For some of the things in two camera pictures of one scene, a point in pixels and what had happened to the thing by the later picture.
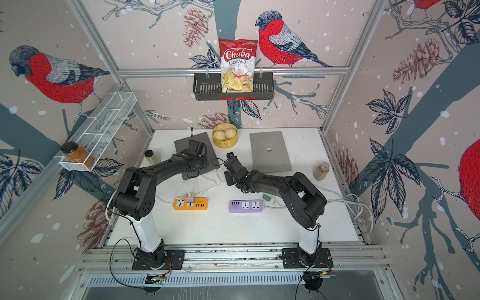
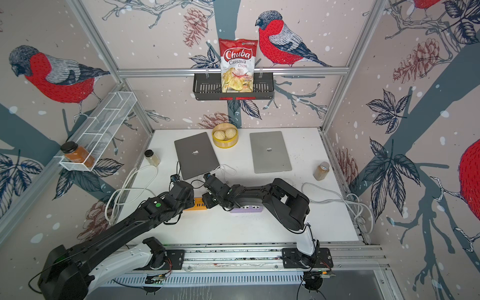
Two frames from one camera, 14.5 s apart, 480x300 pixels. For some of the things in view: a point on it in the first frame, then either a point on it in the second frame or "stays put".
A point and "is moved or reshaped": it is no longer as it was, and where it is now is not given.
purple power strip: x=245 y=206 stays put
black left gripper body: x=202 y=162 to x=189 y=204
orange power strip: x=200 y=204 stays put
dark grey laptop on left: x=183 y=144 stays put
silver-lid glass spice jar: x=321 y=171 stays put
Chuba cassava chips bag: x=237 y=59 stays put
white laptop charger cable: x=219 y=173 is moved or reshaped
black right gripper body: x=230 y=181 to x=210 y=202
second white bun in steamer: x=230 y=133 stays put
